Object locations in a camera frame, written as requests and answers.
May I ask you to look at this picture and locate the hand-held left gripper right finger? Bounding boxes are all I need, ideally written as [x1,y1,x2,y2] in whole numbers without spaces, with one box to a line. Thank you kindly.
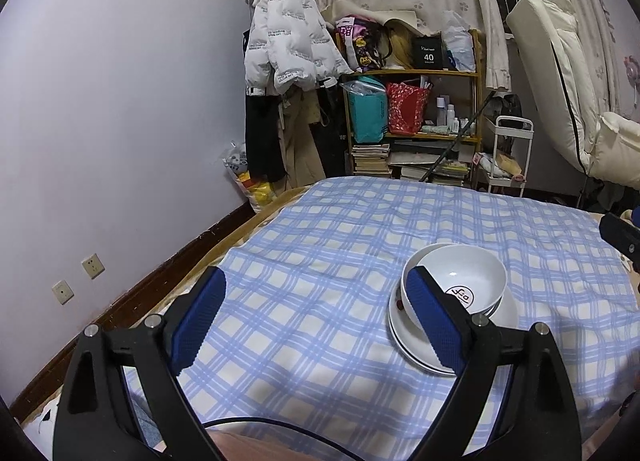
[405,265,583,461]

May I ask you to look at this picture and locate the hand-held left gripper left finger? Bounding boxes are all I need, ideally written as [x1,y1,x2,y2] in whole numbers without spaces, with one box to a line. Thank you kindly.
[52,266,227,461]

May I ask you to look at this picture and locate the white cherry print plate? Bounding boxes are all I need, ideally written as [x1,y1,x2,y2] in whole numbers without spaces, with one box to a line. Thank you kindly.
[389,301,519,373]
[392,311,518,378]
[389,286,519,377]

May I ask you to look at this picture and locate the plain white bowl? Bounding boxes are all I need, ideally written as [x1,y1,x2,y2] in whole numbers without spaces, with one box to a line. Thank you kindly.
[415,244,507,318]

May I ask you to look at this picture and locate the red bowl with geometric band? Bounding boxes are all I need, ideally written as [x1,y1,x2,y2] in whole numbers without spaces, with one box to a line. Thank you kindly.
[400,242,453,314]

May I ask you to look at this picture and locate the blue patterned cloth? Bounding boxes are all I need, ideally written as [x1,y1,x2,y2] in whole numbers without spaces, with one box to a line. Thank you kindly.
[127,381,166,447]

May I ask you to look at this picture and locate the blue checked tablecloth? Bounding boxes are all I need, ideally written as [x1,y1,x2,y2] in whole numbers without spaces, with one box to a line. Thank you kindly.
[122,176,640,461]

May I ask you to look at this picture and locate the yellow paper envelope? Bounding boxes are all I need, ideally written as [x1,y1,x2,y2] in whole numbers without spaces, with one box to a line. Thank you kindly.
[495,153,521,176]

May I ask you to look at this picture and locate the pink garment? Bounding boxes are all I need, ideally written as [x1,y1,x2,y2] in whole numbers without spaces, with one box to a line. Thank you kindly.
[207,431,321,461]

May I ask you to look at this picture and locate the yellow packets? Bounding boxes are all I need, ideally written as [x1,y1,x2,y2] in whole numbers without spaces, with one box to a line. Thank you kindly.
[237,171,276,209]

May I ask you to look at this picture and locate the white trolley cart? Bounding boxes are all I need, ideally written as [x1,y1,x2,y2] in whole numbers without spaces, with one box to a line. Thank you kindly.
[487,116,535,198]

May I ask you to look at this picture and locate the white recliner chair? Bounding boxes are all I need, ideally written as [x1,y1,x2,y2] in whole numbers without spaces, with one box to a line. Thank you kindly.
[506,0,640,192]

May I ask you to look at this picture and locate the stack of books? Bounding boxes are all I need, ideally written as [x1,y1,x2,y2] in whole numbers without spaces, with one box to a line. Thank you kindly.
[350,142,392,176]

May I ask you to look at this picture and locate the black pole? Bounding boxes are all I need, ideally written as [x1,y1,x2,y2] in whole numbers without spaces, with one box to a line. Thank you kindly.
[422,91,496,184]

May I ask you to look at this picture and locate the black hanging trousers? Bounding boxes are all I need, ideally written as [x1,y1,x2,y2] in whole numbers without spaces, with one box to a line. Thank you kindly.
[244,91,287,182]

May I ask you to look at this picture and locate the beige hanging coat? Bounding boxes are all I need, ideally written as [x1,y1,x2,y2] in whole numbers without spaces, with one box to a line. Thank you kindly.
[277,91,326,180]

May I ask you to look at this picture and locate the frilled cream curtain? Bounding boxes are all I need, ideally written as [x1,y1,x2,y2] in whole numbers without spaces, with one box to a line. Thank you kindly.
[542,0,626,116]

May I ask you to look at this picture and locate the black hanging garment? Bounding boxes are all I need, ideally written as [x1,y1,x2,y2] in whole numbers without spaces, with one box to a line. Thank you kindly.
[310,83,347,176]

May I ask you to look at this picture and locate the red patterned bag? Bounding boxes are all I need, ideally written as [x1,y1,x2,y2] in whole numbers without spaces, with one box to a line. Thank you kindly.
[386,82,430,136]

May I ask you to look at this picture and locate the teal bag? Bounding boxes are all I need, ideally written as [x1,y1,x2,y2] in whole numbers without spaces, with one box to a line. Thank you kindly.
[345,78,388,144]

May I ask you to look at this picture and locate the white plastic bag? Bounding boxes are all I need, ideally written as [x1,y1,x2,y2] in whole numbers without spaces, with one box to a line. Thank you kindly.
[442,11,476,72]

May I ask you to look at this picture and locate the black box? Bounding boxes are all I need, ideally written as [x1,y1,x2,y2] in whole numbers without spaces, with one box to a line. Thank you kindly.
[411,33,445,69]

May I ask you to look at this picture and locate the pink and black printed bag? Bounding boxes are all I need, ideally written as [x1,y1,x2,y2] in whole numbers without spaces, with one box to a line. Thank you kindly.
[336,16,388,72]

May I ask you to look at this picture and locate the white puffer jacket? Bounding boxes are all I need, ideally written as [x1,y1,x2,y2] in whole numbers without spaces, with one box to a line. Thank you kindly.
[244,0,353,96]

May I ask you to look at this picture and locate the beige foam sheet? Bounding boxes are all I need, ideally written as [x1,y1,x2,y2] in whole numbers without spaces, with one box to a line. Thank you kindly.
[327,0,426,36]

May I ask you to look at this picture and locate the black cable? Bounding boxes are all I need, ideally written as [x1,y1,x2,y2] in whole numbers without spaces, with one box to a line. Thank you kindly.
[200,418,421,447]

